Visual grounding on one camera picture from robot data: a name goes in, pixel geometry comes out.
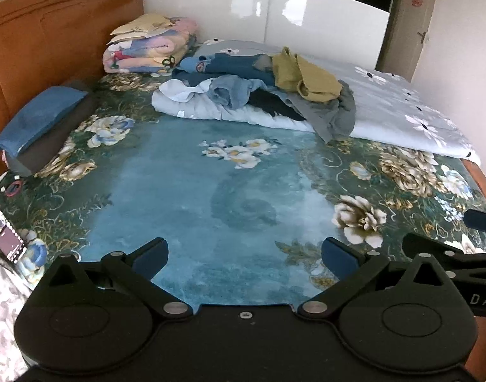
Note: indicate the folded pastel blanket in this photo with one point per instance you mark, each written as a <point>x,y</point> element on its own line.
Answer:
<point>147,52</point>

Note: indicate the smartphone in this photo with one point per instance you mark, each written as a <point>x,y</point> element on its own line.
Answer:
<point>4,230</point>

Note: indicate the white garment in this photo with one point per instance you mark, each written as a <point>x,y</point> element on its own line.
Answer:
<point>179,93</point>

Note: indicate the black garment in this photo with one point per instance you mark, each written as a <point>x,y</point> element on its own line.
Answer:
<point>272,105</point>

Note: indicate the teal floral bed blanket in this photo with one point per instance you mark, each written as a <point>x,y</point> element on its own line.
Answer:
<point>179,191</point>

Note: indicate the dark grey pillow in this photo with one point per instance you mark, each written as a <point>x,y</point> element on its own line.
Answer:
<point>66,133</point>

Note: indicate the beige door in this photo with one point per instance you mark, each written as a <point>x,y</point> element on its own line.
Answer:
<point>410,20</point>

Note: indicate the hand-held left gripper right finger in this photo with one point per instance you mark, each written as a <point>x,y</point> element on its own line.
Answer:
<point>338,256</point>

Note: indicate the grey patterned cloth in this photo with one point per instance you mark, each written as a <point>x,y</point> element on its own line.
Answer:
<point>4,318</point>

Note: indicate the glossy white black wardrobe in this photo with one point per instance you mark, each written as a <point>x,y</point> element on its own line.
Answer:
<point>266,12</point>

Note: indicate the blue pillow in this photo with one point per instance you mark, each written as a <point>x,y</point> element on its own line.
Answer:
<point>40,115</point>

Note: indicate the light blue garment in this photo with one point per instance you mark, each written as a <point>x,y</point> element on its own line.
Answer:
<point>229,92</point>

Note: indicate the cream patterned pillow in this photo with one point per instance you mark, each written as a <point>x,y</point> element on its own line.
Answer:
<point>139,26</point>

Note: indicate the white floral duvet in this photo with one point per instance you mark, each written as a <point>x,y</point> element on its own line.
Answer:
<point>398,107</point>

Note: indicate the olive yellow garment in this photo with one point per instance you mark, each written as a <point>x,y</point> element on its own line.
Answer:
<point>302,73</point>

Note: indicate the small red round object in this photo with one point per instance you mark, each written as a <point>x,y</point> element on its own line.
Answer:
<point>14,188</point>

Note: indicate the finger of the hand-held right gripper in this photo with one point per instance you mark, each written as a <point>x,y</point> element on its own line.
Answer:
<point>426,244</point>
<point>481,221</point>

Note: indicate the orange wooden headboard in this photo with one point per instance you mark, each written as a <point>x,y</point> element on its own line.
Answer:
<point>48,32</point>

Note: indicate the two-tone blue fleece jacket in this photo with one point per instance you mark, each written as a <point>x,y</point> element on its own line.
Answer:
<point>221,67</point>

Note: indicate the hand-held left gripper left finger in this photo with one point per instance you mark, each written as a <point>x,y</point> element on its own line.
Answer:
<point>149,252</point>

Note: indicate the grey garment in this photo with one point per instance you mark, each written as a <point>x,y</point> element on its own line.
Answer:
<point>334,121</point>

